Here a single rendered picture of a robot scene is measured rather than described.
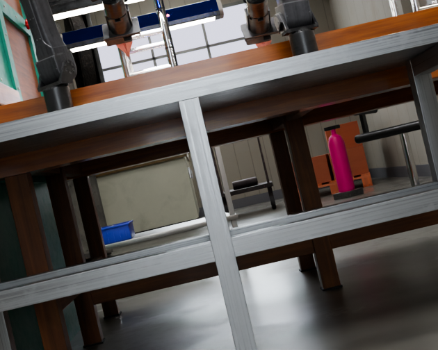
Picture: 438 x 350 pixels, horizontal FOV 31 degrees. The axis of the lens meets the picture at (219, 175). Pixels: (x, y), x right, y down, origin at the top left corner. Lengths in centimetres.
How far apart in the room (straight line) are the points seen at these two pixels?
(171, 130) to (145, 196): 621
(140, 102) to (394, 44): 56
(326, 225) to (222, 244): 23
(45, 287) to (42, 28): 61
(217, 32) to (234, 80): 904
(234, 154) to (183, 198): 245
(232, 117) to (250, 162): 851
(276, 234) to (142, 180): 662
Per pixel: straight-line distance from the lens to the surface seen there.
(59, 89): 191
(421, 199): 176
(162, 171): 829
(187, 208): 828
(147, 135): 210
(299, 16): 194
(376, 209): 174
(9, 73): 289
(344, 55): 175
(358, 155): 871
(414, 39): 179
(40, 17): 195
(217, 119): 210
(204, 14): 301
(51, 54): 193
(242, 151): 1061
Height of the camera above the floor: 45
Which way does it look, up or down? level
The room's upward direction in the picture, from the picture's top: 13 degrees counter-clockwise
